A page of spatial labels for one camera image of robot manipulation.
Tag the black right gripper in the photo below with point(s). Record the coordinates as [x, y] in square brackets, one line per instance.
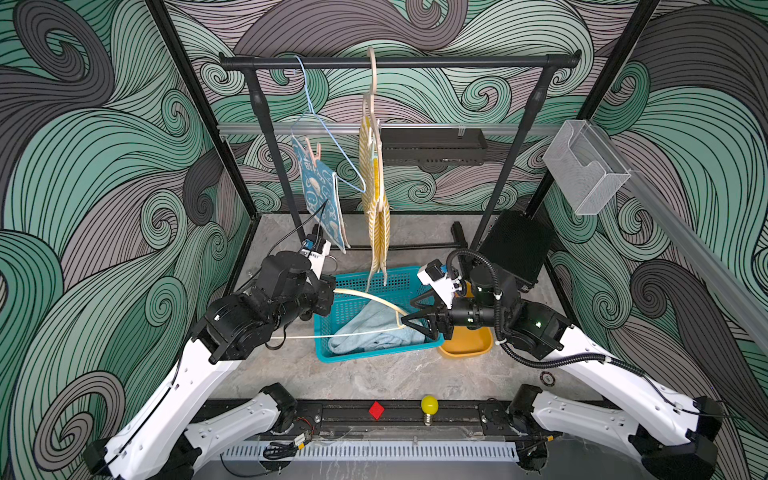
[429, 314]

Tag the teal plastic basket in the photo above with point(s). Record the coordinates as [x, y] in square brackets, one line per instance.
[401, 287]

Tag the light blue terry towel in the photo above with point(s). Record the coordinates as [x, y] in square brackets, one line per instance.
[374, 328]

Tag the cream plastic hanger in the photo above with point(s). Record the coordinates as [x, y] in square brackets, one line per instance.
[399, 313]

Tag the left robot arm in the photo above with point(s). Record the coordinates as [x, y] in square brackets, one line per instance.
[162, 441]

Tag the blue rabbit print towel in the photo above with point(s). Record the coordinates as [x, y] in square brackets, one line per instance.
[320, 190]

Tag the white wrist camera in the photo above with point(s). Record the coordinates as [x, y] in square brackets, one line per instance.
[439, 278]
[316, 250]

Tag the round floor marker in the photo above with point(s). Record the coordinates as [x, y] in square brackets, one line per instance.
[547, 378]

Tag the yellow ball knob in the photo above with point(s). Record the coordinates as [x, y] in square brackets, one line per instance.
[429, 407]

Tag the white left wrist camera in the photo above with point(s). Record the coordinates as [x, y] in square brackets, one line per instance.
[316, 250]

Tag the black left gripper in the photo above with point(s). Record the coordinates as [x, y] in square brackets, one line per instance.
[320, 288]

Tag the light blue wire hanger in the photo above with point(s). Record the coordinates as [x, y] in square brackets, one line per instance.
[362, 187]

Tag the white slotted cable duct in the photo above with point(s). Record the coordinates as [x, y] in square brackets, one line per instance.
[402, 451]

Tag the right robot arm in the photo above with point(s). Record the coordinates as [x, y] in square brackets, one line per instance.
[670, 434]

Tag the black wall light panel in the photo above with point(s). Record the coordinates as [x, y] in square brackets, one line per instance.
[408, 146]

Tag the yellow striped towel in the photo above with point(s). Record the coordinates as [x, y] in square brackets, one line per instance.
[378, 220]

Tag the red diamond marker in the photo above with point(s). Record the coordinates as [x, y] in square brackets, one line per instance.
[376, 410]

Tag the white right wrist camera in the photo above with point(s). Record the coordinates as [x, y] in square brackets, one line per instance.
[439, 278]

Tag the pink clothespin on blue towel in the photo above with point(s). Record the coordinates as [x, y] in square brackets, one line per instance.
[315, 151]

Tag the orange plastic tray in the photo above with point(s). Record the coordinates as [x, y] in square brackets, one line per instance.
[465, 343]

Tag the black clothes rack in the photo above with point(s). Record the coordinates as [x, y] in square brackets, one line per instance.
[548, 64]

